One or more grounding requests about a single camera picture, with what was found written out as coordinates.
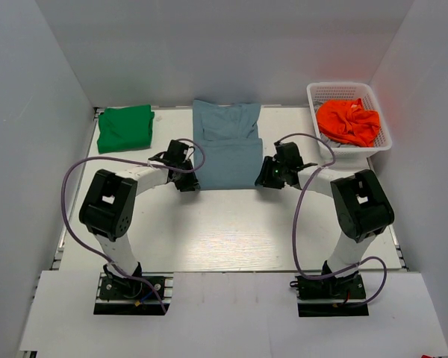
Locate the folded green t-shirt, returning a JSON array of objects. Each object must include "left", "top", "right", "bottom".
[{"left": 97, "top": 104, "right": 155, "bottom": 154}]

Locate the white plastic basket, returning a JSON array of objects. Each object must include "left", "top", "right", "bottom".
[{"left": 307, "top": 81, "right": 393, "bottom": 160}]

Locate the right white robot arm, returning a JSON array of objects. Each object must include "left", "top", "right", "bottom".
[{"left": 255, "top": 140, "right": 395, "bottom": 298}]

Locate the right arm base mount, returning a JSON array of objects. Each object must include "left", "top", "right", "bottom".
[{"left": 289, "top": 272, "right": 369, "bottom": 318}]

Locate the grey cloth in basket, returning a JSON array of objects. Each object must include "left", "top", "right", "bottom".
[{"left": 320, "top": 134, "right": 354, "bottom": 148}]

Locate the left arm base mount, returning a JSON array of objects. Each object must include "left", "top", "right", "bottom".
[{"left": 93, "top": 273, "right": 173, "bottom": 316}]

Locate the blue-grey t-shirt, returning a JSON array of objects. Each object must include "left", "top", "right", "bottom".
[{"left": 193, "top": 100, "right": 263, "bottom": 190}]

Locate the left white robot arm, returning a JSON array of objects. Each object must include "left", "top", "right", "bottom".
[{"left": 78, "top": 140, "right": 200, "bottom": 298}]

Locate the crumpled orange t-shirt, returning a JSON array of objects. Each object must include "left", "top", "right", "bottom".
[{"left": 315, "top": 99, "right": 381, "bottom": 147}]

